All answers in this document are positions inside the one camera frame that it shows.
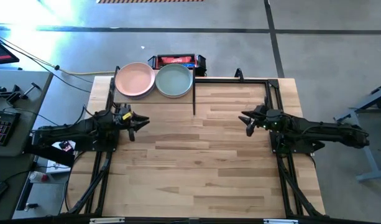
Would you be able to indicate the white metal bracket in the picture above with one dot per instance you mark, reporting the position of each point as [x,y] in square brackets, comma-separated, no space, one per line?
[106,220]
[280,221]

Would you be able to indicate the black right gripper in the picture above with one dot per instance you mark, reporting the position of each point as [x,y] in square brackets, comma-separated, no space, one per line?
[268,119]

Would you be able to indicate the black bar clamp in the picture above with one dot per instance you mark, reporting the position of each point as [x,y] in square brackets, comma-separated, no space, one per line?
[13,95]

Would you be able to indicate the white box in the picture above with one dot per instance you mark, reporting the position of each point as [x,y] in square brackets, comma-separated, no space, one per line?
[58,168]

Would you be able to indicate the sage green plate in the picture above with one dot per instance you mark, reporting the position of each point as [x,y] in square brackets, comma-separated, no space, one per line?
[174,80]

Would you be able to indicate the clear bottle red cap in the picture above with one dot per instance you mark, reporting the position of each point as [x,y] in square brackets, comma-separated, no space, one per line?
[38,177]

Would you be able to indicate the grey metal table stand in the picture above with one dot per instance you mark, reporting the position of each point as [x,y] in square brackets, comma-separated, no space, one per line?
[373,165]

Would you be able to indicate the small black clip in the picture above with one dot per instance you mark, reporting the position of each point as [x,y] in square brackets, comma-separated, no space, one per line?
[31,206]

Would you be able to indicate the black smartphone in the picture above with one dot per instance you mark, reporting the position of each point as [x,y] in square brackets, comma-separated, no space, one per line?
[66,146]

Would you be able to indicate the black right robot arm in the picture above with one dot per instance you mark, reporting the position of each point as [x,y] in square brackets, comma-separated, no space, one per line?
[327,132]

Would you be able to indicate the pink plate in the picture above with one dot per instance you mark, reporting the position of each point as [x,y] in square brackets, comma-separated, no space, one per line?
[134,79]

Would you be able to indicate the black computer monitor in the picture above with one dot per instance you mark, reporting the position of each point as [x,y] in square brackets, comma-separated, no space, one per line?
[0,53]

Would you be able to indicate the black flat panel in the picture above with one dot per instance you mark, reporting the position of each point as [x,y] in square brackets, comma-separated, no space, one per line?
[47,154]

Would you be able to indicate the black keyboard red backlight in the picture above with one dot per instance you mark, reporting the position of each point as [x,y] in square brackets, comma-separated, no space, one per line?
[2,127]

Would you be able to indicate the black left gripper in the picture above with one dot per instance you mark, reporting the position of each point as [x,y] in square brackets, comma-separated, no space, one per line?
[123,119]

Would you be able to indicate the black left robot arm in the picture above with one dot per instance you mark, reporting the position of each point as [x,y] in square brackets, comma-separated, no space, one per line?
[69,132]

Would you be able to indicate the red black dish rack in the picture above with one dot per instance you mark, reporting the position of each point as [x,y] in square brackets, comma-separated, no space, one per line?
[174,59]

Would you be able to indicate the grey desk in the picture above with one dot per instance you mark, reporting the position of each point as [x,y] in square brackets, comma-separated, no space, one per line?
[38,79]

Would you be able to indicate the black aluminium rig frame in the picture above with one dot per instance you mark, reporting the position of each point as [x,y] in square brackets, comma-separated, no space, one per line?
[209,221]

